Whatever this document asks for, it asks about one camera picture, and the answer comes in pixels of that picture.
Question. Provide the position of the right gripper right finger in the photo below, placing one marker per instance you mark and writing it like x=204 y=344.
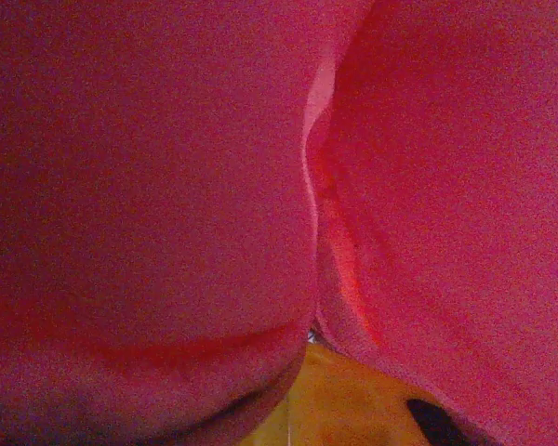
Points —
x=353 y=409

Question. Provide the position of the pink school backpack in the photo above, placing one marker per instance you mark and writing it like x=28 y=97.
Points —
x=144 y=186

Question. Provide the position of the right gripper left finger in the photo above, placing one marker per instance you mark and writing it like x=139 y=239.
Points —
x=274 y=423

